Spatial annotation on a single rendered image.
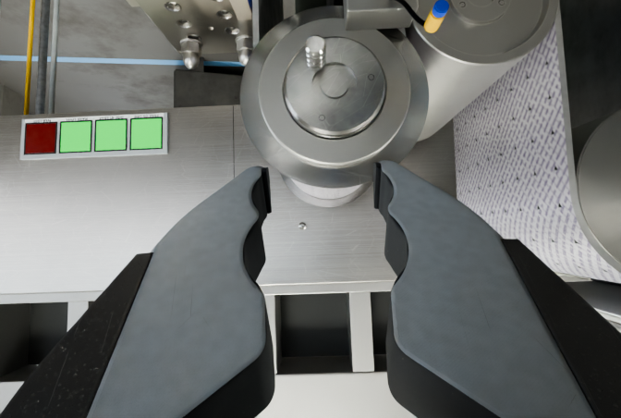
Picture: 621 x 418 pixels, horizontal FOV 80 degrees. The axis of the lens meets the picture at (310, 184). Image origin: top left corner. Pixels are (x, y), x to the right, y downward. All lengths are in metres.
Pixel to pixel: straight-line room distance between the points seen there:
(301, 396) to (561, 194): 0.48
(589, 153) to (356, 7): 0.21
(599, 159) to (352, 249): 0.37
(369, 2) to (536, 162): 0.20
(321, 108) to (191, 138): 0.41
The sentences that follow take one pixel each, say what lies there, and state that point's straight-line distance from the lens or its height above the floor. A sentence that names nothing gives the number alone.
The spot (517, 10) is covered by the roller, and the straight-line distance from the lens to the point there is 0.37.
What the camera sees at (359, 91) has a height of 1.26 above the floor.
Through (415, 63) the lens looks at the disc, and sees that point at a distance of 0.32.
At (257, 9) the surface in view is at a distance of 0.34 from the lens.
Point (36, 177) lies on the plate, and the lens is 0.78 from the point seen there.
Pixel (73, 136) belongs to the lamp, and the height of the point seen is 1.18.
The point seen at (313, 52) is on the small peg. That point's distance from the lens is 0.26.
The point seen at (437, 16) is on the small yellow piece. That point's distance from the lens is 0.25.
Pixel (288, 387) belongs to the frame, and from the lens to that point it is 0.66.
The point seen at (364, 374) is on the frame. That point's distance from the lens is 0.65.
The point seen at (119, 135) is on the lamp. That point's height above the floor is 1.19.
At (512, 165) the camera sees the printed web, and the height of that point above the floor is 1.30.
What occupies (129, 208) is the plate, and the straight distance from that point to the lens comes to 0.68.
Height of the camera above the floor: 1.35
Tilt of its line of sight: 7 degrees down
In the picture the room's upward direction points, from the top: 178 degrees clockwise
